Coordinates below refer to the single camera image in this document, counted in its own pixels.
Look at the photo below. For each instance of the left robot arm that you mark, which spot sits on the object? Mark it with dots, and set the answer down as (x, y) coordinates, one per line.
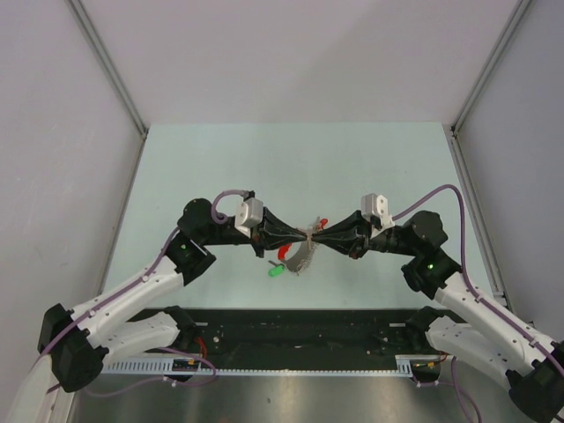
(77, 340)

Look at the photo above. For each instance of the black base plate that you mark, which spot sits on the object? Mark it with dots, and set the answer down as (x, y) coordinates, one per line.
(289, 332)

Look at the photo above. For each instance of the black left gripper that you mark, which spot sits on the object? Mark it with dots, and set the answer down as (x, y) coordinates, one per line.
(272, 233)

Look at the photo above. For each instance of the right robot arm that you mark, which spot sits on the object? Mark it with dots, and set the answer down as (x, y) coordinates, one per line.
(524, 361)

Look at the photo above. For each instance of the white slotted cable duct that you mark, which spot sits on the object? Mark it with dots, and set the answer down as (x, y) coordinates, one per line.
(341, 364)

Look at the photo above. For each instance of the green capped key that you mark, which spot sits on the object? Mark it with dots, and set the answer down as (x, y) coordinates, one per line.
(276, 269)

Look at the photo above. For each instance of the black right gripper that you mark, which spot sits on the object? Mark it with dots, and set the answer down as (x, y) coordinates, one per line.
(352, 235)

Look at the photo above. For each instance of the keyring bunch with chain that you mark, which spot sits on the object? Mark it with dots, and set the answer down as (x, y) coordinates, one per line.
(301, 258)

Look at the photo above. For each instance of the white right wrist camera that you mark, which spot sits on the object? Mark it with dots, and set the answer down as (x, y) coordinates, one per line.
(375, 210)

